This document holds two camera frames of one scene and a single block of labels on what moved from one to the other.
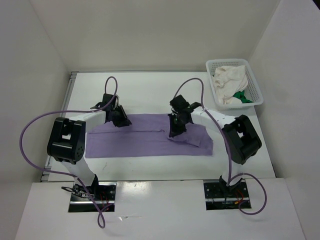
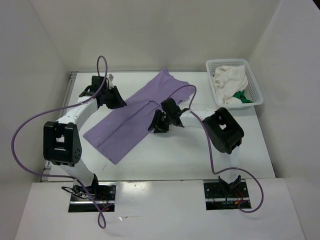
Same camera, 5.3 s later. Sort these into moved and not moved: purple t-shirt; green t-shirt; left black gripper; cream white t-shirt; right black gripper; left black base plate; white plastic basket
Moved: right black gripper; left black gripper; purple t-shirt
Not moved: left black base plate; cream white t-shirt; white plastic basket; green t-shirt
